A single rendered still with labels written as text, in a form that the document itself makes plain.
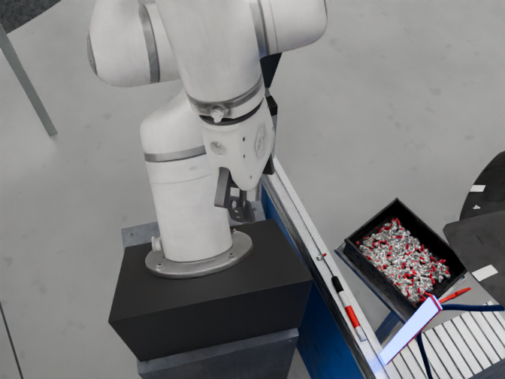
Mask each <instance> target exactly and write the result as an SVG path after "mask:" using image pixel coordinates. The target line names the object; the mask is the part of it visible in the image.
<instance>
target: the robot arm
mask: <svg viewBox="0 0 505 379"><path fill-rule="evenodd" d="M327 11H328V7H327V5H326V0H155V3H150V4H144V5H140V4H139V3H138V0H96V1H95V6H94V8H93V11H92V16H91V20H90V23H89V29H88V33H87V34H86V38H87V45H86V47H87V55H88V59H89V64H90V65H91V69H92V71H93V73H95V74H96V76H97V77H98V78H99V79H100V80H101V81H103V82H104V83H106V84H108V85H111V86H115V87H122V88H124V87H134V86H143V85H148V84H153V83H161V82H166V81H171V80H179V79H181V80H182V82H183V85H182V87H181V89H180V91H179V92H178V94H177V95H176V96H175V97H174V98H173V99H172V100H170V101H169V102H168V103H166V104H165V105H163V106H161V107H160V108H158V109H156V110H155V111H154V112H152V113H151V114H149V115H148V116H147V117H146V118H145V119H144V120H143V121H142V123H141V126H140V137H141V145H142V149H143V153H144V159H145V163H146V167H147V174H148V178H149V182H150V189H151V192H152V196H153V203H154V206H155V210H156V217H157V220H158V224H159V231H160V237H159V238H155V236H153V237H152V247H153V249H152V250H151V251H150V252H149V253H148V255H147V257H146V259H145V263H146V267H147V270H148V272H149V273H151V274H153V275H155V276H158V277H163V278H170V279H186V278H193V277H202V276H206V275H209V274H215V273H217V272H220V271H224V270H226V269H228V268H230V267H232V266H234V265H237V264H238V263H240V262H242V261H243V260H244V259H246V258H247V257H248V256H249V255H250V253H251V251H252V250H253V243H252V240H251V238H250V237H249V236H248V235H247V234H245V233H242V232H239V231H236V229H230V227H229V223H228V215H227V210H226V208H227V209H228V212H229V214H230V217H231V218H232V219H233V220H235V221H237V222H239V223H244V222H245V223H254V221H255V217H254V214H253V210H252V206H251V204H250V201H248V200H246V195H247V191H251V190H252V189H253V188H254V187H255V186H256V184H257V183H258V182H259V178H260V177H261V175H262V174H269V175H272V174H274V172H275V169H274V162H273V158H272V154H271V151H272V149H273V146H274V142H275V131H274V125H273V122H272V119H271V113H270V111H269V107H268V103H267V100H266V98H265V84H264V80H263V76H262V69H261V64H260V59H261V58H262V57H264V56H269V55H272V54H275V53H282V52H286V51H289V50H294V49H298V48H301V47H305V46H307V45H310V44H313V43H314V42H316V41H318V40H319V39H320V38H321V37H322V36H323V35H324V33H325V30H326V26H327V21H328V13H327ZM231 187H233V188H238V189H240V192H239V197H237V196H231Z"/></svg>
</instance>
